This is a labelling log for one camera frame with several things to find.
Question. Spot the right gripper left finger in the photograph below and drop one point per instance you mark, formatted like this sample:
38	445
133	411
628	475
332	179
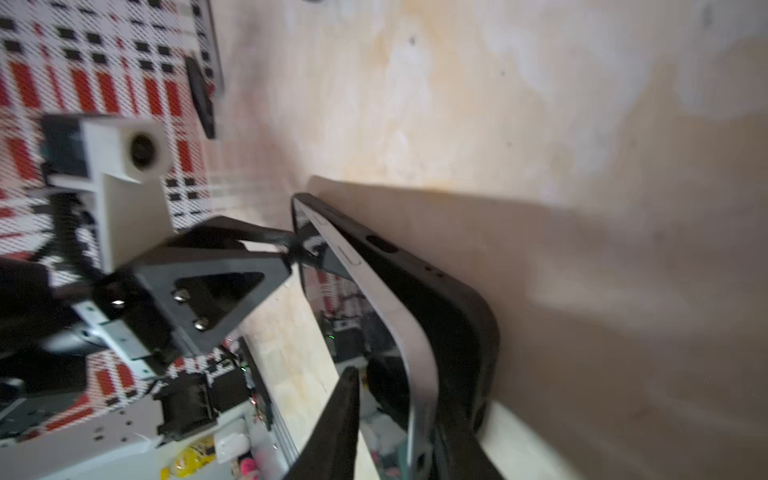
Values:
331	451

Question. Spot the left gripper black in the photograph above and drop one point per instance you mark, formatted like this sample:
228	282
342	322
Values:
184	300

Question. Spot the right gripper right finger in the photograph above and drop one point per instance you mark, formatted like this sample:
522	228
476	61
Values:
457	452

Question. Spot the black phone case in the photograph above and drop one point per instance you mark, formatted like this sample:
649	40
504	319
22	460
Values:
460	327

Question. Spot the black phone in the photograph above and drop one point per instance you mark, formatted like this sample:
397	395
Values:
368	328
200	97

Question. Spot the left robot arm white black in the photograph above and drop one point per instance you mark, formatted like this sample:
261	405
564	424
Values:
44	343

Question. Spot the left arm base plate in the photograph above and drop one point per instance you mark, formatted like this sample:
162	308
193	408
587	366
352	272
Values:
193	402

